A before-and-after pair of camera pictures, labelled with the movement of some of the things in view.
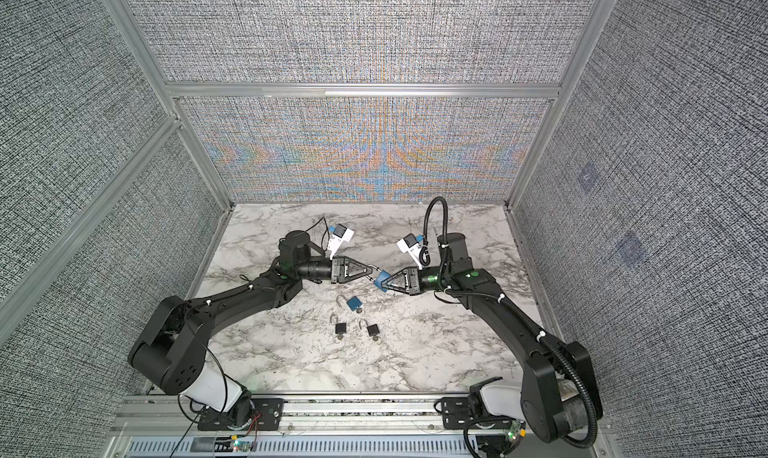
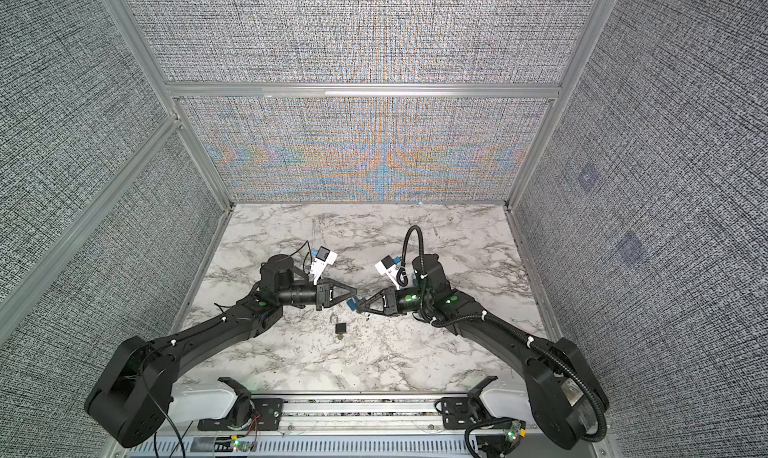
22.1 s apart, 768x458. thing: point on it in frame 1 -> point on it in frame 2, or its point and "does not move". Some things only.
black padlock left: [340, 328] does not move
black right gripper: [412, 281] -> [390, 303]
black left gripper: [338, 270] -> [323, 294]
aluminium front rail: [313, 427] does not move
